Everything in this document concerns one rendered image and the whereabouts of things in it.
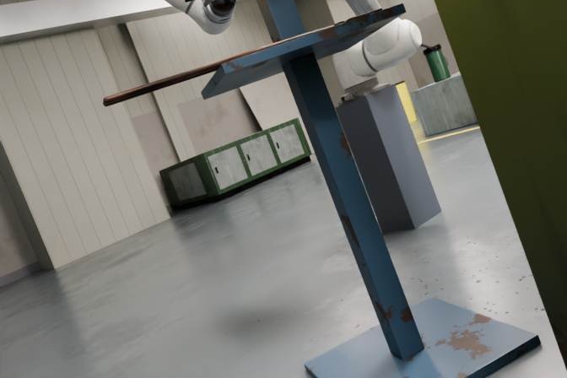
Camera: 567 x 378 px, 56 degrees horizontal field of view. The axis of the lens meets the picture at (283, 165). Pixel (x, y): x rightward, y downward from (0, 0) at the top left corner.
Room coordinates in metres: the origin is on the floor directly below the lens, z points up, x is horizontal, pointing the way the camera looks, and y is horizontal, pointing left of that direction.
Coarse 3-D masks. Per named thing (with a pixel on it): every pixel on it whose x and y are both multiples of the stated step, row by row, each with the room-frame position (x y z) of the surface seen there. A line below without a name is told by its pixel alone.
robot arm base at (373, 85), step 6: (360, 84) 2.29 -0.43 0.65; (366, 84) 2.29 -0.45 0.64; (372, 84) 2.29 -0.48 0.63; (378, 84) 2.31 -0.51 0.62; (384, 84) 2.32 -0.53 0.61; (390, 84) 2.33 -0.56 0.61; (348, 90) 2.32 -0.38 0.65; (354, 90) 2.30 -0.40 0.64; (360, 90) 2.29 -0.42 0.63; (366, 90) 2.26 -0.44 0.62; (372, 90) 2.27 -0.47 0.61; (378, 90) 2.29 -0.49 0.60; (348, 96) 2.29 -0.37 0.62; (354, 96) 2.29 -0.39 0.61; (360, 96) 2.26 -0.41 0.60; (342, 102) 2.36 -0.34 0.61
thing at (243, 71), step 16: (368, 16) 1.07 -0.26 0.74; (384, 16) 1.08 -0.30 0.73; (320, 32) 1.04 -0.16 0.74; (336, 32) 1.05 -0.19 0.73; (352, 32) 1.09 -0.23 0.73; (368, 32) 1.19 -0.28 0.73; (272, 48) 1.02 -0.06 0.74; (288, 48) 1.02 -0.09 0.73; (304, 48) 1.05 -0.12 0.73; (320, 48) 1.15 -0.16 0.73; (336, 48) 1.27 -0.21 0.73; (224, 64) 0.99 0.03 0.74; (240, 64) 1.00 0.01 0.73; (256, 64) 1.02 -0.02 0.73; (272, 64) 1.11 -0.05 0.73; (224, 80) 1.07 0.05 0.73; (240, 80) 1.17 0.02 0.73; (256, 80) 1.30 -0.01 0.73; (208, 96) 1.24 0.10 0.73
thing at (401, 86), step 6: (396, 84) 7.80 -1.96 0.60; (402, 84) 7.84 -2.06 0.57; (402, 90) 7.83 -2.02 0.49; (402, 96) 7.82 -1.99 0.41; (408, 96) 7.89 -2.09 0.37; (402, 102) 7.82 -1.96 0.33; (408, 102) 7.86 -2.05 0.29; (408, 108) 7.84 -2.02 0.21; (408, 114) 7.83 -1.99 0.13; (414, 114) 7.91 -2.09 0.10; (408, 120) 7.83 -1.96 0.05; (414, 120) 7.87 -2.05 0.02
